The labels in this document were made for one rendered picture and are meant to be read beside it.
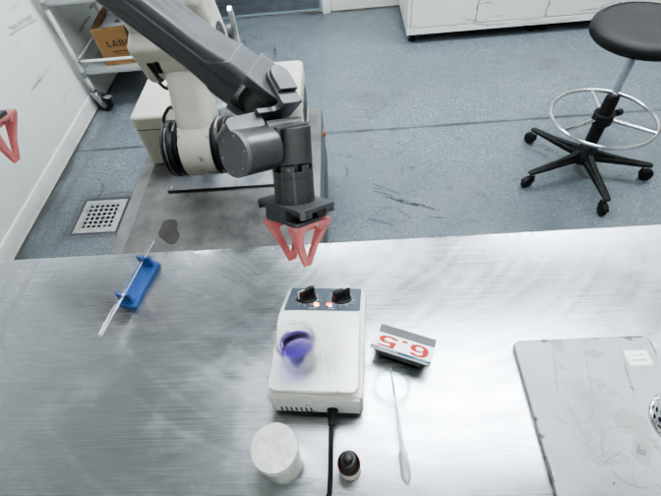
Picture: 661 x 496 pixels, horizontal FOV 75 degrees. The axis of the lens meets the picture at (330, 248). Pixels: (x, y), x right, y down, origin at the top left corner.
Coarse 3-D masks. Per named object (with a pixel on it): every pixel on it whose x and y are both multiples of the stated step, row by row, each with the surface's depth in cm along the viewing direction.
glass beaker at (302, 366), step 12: (288, 324) 54; (300, 324) 54; (276, 336) 53; (312, 336) 55; (276, 348) 52; (312, 348) 52; (288, 360) 52; (300, 360) 52; (312, 360) 54; (288, 372) 56; (300, 372) 55; (312, 372) 56
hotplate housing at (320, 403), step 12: (360, 312) 64; (360, 324) 62; (360, 336) 61; (360, 348) 61; (360, 360) 60; (360, 372) 59; (360, 384) 58; (276, 396) 57; (288, 396) 57; (300, 396) 57; (312, 396) 57; (324, 396) 57; (336, 396) 56; (348, 396) 56; (360, 396) 57; (276, 408) 61; (288, 408) 61; (300, 408) 60; (312, 408) 60; (324, 408) 60; (336, 408) 59; (348, 408) 59; (360, 408) 60
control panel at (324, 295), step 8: (296, 288) 72; (320, 288) 71; (328, 288) 71; (336, 288) 71; (352, 288) 71; (360, 288) 71; (296, 296) 69; (320, 296) 69; (328, 296) 69; (352, 296) 68; (360, 296) 68; (288, 304) 67; (296, 304) 67; (304, 304) 67; (312, 304) 67; (320, 304) 67; (336, 304) 66; (344, 304) 66; (352, 304) 66
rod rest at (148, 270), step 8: (136, 256) 78; (144, 264) 80; (152, 264) 80; (144, 272) 79; (152, 272) 79; (136, 280) 78; (144, 280) 78; (128, 288) 77; (136, 288) 77; (144, 288) 77; (128, 296) 74; (136, 296) 76; (120, 304) 75; (128, 304) 75; (136, 304) 75
